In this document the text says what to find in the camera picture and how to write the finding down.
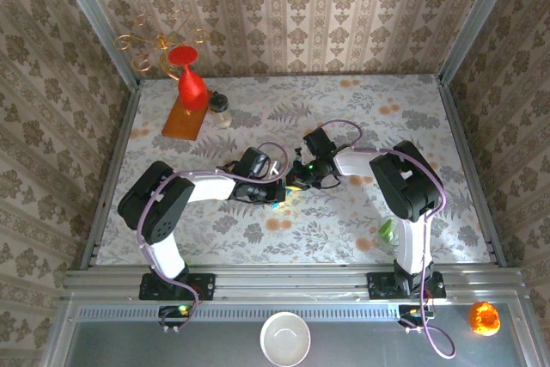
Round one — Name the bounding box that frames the blue paper sheet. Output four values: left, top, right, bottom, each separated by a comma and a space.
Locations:
269, 185, 302, 210

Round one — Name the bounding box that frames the floral patterned table cover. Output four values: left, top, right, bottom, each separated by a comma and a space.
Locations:
95, 74, 495, 266

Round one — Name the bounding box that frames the clear glass with green leaf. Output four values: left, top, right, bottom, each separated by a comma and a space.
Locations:
377, 217, 400, 250

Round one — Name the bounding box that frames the small bottle with black cap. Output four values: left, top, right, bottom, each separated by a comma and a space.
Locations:
209, 90, 233, 129

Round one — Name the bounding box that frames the orange rectangular board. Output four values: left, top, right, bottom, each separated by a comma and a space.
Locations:
161, 90, 214, 141

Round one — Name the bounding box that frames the red wine glass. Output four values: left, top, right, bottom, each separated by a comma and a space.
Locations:
167, 45, 210, 110

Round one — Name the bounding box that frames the white bowl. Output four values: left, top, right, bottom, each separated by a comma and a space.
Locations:
259, 311, 311, 367

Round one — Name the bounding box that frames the left small circuit board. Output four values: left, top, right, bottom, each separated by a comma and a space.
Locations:
157, 304, 194, 334

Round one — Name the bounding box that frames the small circuit board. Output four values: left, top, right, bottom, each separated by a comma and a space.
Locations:
397, 304, 436, 334
157, 304, 194, 334

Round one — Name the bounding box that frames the right small circuit board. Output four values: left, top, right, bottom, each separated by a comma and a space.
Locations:
397, 304, 436, 334

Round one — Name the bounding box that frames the grey metal shelf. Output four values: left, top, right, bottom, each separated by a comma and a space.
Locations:
42, 293, 538, 367

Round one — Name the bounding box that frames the orange crumpled ball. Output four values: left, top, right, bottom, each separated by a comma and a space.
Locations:
467, 300, 502, 337

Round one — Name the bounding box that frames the aluminium extrusion frame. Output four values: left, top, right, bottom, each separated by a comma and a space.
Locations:
40, 0, 545, 367

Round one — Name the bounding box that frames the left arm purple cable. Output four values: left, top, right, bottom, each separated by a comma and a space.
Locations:
136, 141, 290, 334

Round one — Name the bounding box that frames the gold wire ornament stand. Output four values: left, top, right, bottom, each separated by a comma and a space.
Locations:
113, 9, 210, 81

